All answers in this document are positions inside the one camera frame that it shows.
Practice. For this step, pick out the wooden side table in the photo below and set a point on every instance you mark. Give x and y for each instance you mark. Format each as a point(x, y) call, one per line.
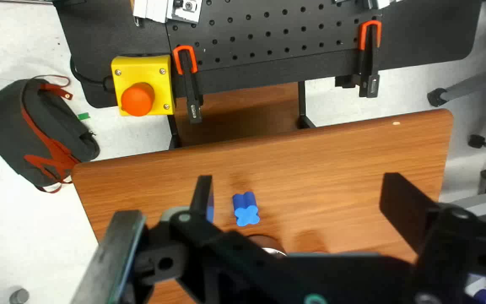
point(321, 235)

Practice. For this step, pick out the right orange black clamp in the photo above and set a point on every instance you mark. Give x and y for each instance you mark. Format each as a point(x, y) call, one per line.
point(367, 76)

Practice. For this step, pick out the orange black clamp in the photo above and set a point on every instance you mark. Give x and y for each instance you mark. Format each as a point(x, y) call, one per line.
point(188, 68)
point(367, 76)

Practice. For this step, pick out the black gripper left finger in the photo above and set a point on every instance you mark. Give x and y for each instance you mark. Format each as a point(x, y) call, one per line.
point(203, 198)

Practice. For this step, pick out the yellow emergency stop box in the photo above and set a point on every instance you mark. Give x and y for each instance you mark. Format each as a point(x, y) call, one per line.
point(142, 85)

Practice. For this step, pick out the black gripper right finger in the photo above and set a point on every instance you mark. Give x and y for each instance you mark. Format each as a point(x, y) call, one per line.
point(409, 210)

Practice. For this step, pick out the black perforated breadboard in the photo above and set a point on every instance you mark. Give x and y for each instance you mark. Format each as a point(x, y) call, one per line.
point(257, 43)

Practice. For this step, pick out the grey red bag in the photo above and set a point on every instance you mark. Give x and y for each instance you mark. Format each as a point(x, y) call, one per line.
point(41, 137)

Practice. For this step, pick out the left orange black clamp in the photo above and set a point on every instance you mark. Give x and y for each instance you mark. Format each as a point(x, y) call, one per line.
point(188, 68)

